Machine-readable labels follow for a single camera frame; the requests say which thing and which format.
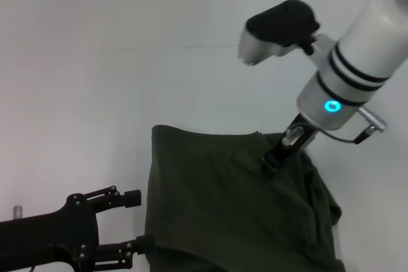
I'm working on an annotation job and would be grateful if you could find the thin dark cable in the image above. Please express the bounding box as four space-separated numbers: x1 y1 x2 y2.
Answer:
321 131 358 145

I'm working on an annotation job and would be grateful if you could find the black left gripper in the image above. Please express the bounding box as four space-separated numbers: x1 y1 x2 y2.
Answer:
0 185 156 272

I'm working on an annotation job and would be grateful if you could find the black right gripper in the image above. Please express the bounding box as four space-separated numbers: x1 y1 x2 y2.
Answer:
260 111 320 175

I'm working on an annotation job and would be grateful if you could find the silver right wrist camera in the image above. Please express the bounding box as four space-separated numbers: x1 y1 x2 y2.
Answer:
237 0 322 67

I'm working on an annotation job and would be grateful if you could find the silver plug with black boot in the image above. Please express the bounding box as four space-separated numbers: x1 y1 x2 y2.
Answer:
353 107 389 145

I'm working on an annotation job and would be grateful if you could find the dark green FREE t-shirt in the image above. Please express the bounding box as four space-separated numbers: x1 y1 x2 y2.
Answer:
144 124 346 272

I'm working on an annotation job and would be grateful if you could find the silver metal connector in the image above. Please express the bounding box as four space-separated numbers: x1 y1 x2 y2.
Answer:
11 204 26 219
281 126 304 148

